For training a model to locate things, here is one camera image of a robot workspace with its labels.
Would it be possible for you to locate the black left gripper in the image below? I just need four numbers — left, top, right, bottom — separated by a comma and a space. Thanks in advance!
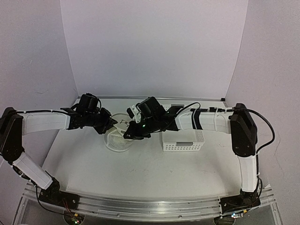
85, 107, 117, 135

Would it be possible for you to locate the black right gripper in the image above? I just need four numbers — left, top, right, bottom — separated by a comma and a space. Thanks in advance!
124, 115, 159, 140

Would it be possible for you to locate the white perforated plastic basket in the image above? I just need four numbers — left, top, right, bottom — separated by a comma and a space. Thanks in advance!
160, 105, 205, 152

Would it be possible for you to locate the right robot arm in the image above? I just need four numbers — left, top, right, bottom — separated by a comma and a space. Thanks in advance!
123, 97, 258, 208

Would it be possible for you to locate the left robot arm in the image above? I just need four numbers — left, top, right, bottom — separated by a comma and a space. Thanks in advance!
0, 93, 117, 205

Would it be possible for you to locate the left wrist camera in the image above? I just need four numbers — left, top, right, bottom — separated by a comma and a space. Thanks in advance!
94, 99, 102, 115

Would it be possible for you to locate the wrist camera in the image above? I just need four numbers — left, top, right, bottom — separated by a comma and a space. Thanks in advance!
127, 105, 142, 123
94, 99, 102, 115

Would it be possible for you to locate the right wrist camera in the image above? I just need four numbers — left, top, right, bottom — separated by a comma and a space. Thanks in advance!
127, 105, 142, 123

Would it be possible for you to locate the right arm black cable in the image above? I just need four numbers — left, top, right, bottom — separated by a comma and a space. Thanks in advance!
175, 102, 276, 153

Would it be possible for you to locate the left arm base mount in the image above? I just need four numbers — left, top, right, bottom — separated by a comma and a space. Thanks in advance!
38, 177, 80, 210

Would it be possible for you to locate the aluminium table rail frame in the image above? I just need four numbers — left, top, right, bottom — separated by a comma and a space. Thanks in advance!
14, 94, 284, 225

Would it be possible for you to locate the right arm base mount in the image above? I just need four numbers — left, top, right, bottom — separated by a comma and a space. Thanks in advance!
219, 188, 262, 215

